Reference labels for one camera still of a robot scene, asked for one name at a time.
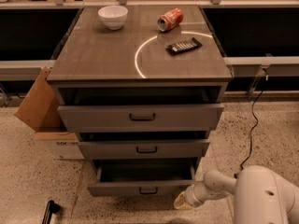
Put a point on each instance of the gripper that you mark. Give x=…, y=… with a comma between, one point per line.
x=191, y=196

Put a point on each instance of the grey bottom drawer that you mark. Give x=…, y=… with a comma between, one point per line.
x=142, y=177

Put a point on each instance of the grey drawer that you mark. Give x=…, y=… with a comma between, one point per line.
x=143, y=149
x=140, y=118
x=142, y=177

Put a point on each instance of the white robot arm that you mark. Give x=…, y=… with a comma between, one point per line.
x=261, y=196

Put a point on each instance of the grey middle drawer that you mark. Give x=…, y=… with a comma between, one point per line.
x=143, y=149

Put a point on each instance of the grey top drawer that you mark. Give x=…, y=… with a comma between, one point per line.
x=140, y=118

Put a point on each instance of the grey drawer cabinet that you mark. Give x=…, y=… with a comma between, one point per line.
x=131, y=66

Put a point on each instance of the black snack bar packet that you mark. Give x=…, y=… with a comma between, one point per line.
x=184, y=46

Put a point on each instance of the cardboard box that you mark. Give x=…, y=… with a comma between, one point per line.
x=38, y=110

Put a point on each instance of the orange soda can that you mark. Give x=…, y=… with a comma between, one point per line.
x=170, y=20

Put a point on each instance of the white ceramic bowl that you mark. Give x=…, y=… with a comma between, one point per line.
x=113, y=17

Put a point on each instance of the black left base handle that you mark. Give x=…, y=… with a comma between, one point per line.
x=51, y=208

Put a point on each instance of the metal railing bracket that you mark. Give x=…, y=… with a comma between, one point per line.
x=261, y=72

